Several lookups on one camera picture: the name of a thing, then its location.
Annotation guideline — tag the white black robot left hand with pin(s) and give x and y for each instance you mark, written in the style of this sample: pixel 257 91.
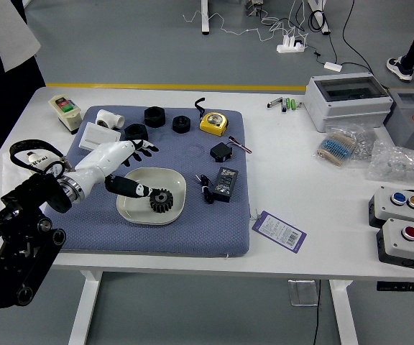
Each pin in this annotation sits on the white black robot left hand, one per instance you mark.
pixel 102 160

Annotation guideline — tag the large black gear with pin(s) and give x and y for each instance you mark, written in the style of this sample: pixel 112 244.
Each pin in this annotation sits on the large black gear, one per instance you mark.
pixel 161 202

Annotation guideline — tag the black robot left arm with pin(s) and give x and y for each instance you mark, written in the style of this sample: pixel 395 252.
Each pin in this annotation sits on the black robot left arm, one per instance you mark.
pixel 23 223

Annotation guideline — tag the large black nut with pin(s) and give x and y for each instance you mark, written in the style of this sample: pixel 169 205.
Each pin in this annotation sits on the large black nut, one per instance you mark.
pixel 154 117
pixel 136 132

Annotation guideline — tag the small black nut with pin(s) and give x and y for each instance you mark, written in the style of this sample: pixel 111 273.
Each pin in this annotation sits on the small black nut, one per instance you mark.
pixel 182 124

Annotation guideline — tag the blue-yellow-red button control box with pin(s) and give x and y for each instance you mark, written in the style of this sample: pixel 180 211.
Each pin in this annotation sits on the blue-yellow-red button control box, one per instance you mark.
pixel 386 208

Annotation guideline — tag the red-green button control box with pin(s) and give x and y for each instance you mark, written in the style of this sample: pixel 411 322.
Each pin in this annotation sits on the red-green button control box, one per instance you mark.
pixel 397 242

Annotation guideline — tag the white pipe tee fitting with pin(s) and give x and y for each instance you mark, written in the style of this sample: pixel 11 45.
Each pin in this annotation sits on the white pipe tee fitting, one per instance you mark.
pixel 108 119

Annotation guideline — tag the cream square plate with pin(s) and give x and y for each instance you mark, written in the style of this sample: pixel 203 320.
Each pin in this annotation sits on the cream square plate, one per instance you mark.
pixel 171 179

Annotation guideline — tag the blue-grey quilted cushion mat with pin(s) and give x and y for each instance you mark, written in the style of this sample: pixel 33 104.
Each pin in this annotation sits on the blue-grey quilted cushion mat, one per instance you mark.
pixel 149 237

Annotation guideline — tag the yellow tape measure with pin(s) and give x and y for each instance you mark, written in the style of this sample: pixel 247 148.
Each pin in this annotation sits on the yellow tape measure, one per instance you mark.
pixel 213 123

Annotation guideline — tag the white table leg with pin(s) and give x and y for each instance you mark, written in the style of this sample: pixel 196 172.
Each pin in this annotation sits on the white table leg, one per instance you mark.
pixel 345 312
pixel 85 309

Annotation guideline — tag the white background desk leg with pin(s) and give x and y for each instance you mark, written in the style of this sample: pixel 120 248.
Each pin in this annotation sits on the white background desk leg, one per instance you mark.
pixel 205 18
pixel 323 21

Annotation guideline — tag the grey metal tool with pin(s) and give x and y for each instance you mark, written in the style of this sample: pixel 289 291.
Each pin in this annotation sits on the grey metal tool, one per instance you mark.
pixel 274 102

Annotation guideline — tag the purple barcode tag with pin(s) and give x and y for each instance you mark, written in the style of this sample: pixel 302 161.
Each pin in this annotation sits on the purple barcode tag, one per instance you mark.
pixel 279 231

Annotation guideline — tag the green battery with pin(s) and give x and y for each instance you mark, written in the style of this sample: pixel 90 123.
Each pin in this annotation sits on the green battery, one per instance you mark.
pixel 290 104
pixel 294 105

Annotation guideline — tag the white power strip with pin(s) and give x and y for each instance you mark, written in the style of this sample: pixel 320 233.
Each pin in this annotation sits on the white power strip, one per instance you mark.
pixel 289 47

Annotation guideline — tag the bag of blue resistors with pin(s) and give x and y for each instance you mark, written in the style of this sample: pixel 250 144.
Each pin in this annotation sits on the bag of blue resistors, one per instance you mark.
pixel 336 147

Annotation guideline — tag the silver floor plate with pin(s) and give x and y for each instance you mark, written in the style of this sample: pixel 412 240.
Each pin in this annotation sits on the silver floor plate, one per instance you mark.
pixel 302 293

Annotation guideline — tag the white power adapter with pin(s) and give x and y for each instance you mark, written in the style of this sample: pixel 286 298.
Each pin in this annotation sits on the white power adapter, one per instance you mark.
pixel 332 66

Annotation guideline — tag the bag of metal screws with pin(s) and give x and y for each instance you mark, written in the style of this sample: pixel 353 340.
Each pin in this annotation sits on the bag of metal screws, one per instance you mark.
pixel 365 143

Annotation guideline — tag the clear bubble wrap bag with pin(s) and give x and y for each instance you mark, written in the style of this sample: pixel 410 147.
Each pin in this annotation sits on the clear bubble wrap bag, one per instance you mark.
pixel 397 161

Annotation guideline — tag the grey foam block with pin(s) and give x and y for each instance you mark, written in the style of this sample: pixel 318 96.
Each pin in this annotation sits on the grey foam block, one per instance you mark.
pixel 401 124

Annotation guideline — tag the black table control panel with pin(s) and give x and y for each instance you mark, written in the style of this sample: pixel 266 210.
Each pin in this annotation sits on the black table control panel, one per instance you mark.
pixel 397 287

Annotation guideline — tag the white wall switch plate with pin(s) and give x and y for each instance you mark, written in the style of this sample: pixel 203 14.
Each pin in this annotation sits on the white wall switch plate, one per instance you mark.
pixel 97 134

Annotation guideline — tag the beige red-green push-button switch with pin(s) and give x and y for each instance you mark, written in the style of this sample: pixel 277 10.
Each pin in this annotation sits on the beige red-green push-button switch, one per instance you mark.
pixel 67 113

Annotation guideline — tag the grey electrical enclosure box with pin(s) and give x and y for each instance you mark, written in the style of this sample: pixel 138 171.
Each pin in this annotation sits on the grey electrical enclosure box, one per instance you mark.
pixel 347 106

